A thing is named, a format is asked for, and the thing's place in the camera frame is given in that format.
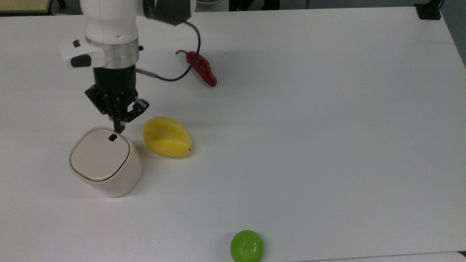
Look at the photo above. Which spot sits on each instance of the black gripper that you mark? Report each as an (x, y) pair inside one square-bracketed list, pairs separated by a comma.
[(114, 82)]

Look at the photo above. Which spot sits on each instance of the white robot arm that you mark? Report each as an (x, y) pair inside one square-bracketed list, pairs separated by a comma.
[(109, 25)]

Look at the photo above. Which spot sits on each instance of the yellow striped toy melon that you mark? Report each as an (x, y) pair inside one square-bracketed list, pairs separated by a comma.
[(166, 137)]

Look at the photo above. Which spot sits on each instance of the red toy chili pepper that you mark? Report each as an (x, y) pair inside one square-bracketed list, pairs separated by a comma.
[(202, 67)]

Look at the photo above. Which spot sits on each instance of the green toy lime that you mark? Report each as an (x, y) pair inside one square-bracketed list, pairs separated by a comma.
[(247, 246)]

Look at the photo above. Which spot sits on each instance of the black stand base block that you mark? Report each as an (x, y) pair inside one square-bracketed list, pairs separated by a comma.
[(429, 10)]

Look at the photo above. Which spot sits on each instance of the black camera box on wrist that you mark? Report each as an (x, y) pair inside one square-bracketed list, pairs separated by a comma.
[(169, 11)]

